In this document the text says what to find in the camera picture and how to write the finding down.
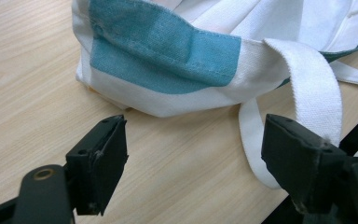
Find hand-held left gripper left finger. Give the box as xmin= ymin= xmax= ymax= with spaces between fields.
xmin=65 ymin=114 xmax=129 ymax=217

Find white tote bag colourful patches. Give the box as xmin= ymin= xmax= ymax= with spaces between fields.
xmin=71 ymin=0 xmax=358 ymax=190

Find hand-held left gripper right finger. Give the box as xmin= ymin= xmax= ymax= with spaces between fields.
xmin=260 ymin=113 xmax=350 ymax=216

